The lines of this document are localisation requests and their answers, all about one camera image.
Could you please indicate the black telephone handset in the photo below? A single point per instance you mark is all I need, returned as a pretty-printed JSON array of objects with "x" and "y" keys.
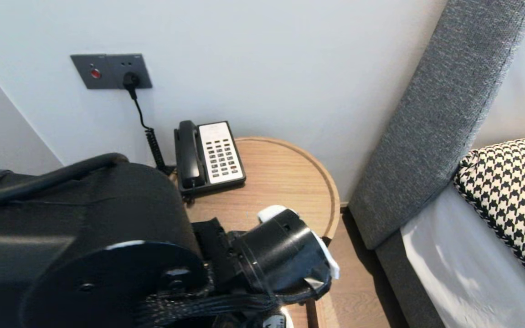
[{"x": 190, "y": 159}]

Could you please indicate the black white houndstooth pillow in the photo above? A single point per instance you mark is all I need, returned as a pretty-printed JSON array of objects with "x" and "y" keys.
[{"x": 513, "y": 191}]

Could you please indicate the white bed sheet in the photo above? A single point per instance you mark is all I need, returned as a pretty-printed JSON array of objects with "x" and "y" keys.
[{"x": 463, "y": 273}]

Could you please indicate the grey fabric headboard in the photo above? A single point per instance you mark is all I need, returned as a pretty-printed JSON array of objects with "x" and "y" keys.
[{"x": 426, "y": 136}]

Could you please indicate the black power plug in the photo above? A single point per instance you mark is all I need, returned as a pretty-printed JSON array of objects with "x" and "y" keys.
[{"x": 131, "y": 82}]

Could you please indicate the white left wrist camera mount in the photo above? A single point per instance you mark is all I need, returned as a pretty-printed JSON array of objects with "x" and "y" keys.
[{"x": 271, "y": 210}]

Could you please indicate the round wooden bedside table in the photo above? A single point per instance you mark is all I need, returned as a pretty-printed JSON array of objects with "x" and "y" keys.
[{"x": 280, "y": 182}]

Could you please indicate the dark grey wall socket panel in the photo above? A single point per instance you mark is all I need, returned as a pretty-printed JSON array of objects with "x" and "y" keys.
[{"x": 107, "y": 68}]

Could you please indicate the grey fabric bed base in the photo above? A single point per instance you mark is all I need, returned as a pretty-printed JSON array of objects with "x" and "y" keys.
[{"x": 404, "y": 291}]

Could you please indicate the white round puck device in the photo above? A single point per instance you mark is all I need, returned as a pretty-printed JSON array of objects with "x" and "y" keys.
[{"x": 277, "y": 321}]

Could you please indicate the black telephone base white keypad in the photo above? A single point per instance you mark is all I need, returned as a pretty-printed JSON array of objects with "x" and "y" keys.
[{"x": 221, "y": 155}]

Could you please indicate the curved front wooden drawer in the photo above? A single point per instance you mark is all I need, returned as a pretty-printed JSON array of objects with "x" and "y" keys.
[{"x": 311, "y": 315}]

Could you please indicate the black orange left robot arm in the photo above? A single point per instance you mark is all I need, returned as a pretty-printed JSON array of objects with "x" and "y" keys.
[{"x": 84, "y": 237}]

